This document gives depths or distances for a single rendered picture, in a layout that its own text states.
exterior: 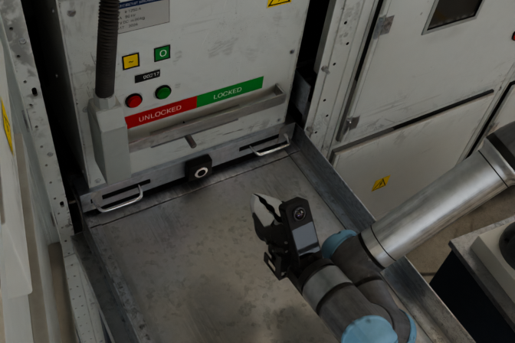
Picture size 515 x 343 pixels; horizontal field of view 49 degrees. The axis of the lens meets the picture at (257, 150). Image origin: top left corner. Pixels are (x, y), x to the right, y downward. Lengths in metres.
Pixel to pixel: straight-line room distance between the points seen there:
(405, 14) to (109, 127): 0.68
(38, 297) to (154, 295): 0.46
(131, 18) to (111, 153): 0.23
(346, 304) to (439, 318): 0.39
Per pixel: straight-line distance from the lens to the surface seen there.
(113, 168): 1.05
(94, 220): 1.29
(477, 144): 2.16
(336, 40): 1.24
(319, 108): 1.36
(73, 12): 0.95
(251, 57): 1.18
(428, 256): 2.43
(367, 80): 1.37
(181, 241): 1.25
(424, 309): 1.27
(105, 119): 0.97
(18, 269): 0.51
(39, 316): 0.75
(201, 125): 1.18
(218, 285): 1.20
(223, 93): 1.21
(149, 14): 1.01
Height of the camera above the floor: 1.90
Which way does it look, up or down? 48 degrees down
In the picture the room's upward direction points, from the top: 9 degrees clockwise
